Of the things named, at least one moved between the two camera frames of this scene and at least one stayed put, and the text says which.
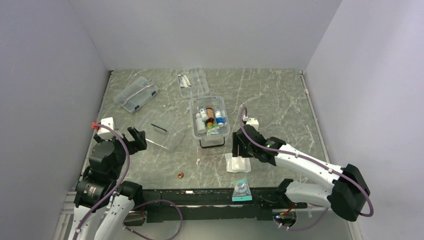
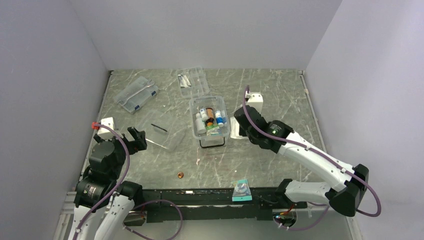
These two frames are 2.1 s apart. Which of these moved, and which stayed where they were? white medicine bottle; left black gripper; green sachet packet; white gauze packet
Moved: white gauze packet
Stayed: white medicine bottle; green sachet packet; left black gripper
